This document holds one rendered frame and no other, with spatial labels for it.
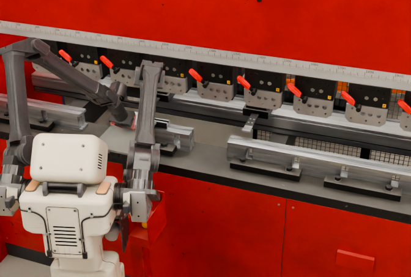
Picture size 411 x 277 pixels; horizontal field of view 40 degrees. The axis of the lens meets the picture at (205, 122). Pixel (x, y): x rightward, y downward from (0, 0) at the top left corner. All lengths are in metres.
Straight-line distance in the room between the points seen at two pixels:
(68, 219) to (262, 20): 0.98
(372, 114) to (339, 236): 0.55
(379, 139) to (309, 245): 0.55
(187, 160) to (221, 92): 0.37
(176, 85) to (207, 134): 1.93
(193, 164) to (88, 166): 0.82
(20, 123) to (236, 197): 0.97
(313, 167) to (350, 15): 0.68
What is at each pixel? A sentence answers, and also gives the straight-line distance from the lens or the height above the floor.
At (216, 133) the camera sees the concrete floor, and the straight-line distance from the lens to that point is 4.25.
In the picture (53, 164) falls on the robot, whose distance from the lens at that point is 1.76.
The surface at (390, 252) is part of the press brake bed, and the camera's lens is 2.44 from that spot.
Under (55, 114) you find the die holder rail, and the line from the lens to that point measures 2.78.
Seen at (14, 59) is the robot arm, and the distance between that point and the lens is 2.02.
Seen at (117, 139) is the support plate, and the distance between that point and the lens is 2.43.
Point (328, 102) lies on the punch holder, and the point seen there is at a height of 1.25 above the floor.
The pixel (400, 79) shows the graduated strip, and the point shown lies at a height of 1.38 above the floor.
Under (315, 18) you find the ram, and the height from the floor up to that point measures 1.57.
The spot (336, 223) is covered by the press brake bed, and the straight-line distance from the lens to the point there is 2.38.
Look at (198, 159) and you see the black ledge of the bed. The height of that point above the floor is 0.87.
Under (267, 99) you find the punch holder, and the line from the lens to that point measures 2.24.
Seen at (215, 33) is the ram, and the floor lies 1.47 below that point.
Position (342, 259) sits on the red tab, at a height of 0.59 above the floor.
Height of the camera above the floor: 2.32
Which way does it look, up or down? 32 degrees down
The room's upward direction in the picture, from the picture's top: 1 degrees counter-clockwise
